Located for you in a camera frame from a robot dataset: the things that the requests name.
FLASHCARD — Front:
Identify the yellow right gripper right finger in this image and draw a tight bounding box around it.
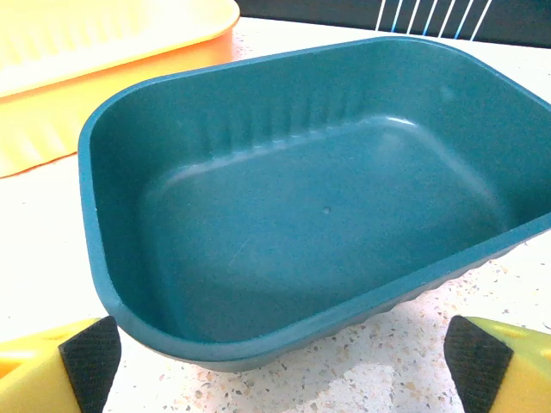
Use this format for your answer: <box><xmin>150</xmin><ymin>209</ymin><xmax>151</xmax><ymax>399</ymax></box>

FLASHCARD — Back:
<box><xmin>443</xmin><ymin>315</ymin><xmax>551</xmax><ymax>413</ymax></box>

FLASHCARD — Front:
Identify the teal plastic container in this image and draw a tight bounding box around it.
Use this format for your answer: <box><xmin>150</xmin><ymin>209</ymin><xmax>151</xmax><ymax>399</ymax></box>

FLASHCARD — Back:
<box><xmin>77</xmin><ymin>35</ymin><xmax>551</xmax><ymax>374</ymax></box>

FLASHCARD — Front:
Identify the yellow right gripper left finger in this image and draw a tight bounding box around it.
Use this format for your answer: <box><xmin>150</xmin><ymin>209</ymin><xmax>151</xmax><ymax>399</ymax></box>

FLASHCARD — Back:
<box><xmin>0</xmin><ymin>316</ymin><xmax>122</xmax><ymax>413</ymax></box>

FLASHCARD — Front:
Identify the orange plastic container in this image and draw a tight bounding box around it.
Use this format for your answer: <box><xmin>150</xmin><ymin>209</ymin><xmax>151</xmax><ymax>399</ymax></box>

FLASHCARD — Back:
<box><xmin>0</xmin><ymin>0</ymin><xmax>241</xmax><ymax>180</ymax></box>

